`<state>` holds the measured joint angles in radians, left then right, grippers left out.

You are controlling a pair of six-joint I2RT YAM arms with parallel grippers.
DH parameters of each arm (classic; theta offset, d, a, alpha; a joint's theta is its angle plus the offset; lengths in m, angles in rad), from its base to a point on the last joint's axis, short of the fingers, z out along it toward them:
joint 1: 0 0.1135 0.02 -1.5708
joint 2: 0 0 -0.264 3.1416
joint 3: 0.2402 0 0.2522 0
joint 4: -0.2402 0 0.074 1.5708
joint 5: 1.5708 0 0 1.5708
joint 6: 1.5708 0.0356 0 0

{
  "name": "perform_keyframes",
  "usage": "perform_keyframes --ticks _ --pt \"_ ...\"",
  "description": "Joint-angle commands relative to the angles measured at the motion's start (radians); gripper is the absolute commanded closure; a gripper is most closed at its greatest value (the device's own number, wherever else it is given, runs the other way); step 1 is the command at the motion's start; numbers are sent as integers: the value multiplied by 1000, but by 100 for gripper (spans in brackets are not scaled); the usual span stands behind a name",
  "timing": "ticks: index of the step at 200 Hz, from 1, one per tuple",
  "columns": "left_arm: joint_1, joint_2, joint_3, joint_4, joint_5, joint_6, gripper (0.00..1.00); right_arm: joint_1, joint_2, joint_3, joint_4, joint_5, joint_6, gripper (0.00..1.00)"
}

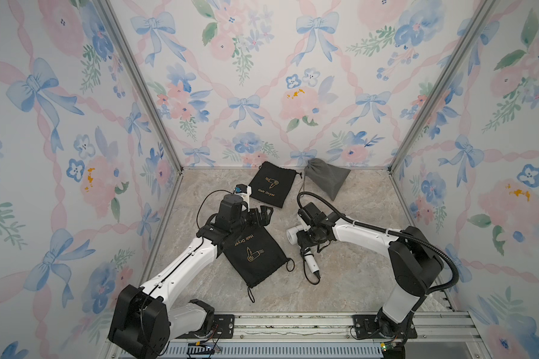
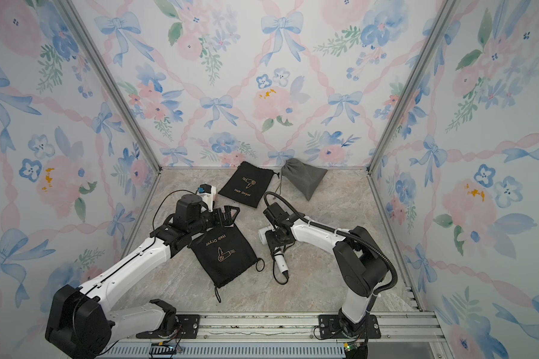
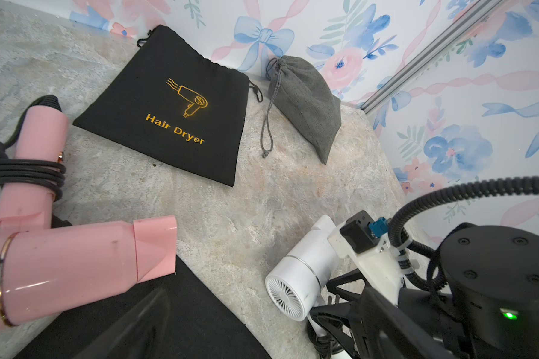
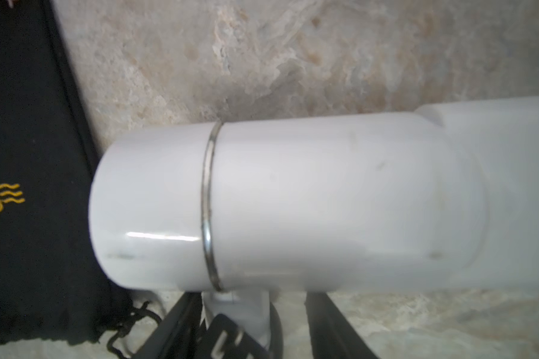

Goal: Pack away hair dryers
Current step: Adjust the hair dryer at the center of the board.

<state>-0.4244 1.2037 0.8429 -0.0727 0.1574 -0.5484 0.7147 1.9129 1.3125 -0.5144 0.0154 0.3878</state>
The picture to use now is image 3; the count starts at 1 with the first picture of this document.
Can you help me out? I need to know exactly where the black corrugated cable conduit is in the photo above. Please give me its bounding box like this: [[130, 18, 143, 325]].
[[385, 174, 539, 293]]

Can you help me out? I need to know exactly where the pink hair dryer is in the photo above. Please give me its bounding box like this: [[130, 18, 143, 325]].
[[0, 95, 178, 330]]

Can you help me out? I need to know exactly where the white hair dryer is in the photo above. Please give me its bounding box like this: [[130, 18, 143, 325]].
[[265, 215, 350, 358]]

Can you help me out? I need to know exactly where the grey drawstring pouch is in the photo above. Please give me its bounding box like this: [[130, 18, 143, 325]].
[[266, 55, 341, 164]]

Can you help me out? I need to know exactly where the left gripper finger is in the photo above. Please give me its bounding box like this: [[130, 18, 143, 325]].
[[75, 289, 170, 358]]

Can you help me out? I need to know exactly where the black pouch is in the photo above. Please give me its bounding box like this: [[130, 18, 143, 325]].
[[73, 25, 264, 186], [3, 217, 267, 358]]

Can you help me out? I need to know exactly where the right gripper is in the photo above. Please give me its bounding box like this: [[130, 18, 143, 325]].
[[309, 269, 454, 359]]

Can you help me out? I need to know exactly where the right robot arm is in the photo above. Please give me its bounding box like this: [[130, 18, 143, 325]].
[[310, 225, 539, 358]]

